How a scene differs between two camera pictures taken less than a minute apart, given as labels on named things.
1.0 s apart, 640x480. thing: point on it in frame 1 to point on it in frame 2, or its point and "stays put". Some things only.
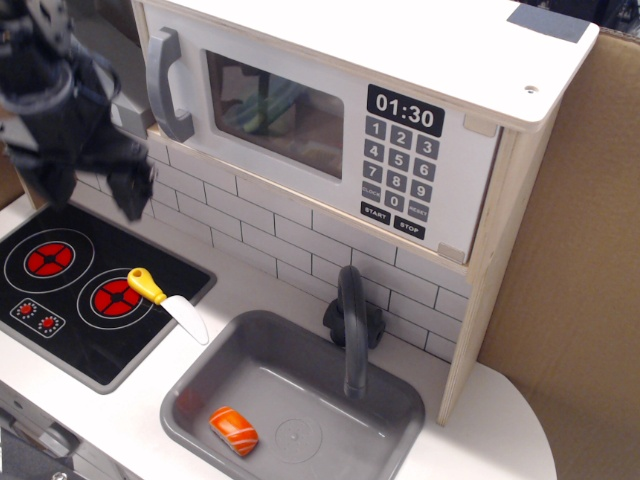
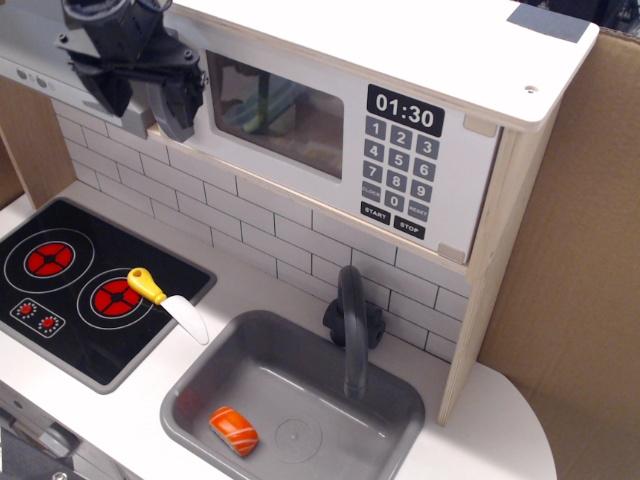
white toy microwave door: [334, 138] stays put
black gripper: [62, 94] to [132, 41]
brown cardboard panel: [566, 326] stays put
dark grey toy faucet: [351, 323] stays put
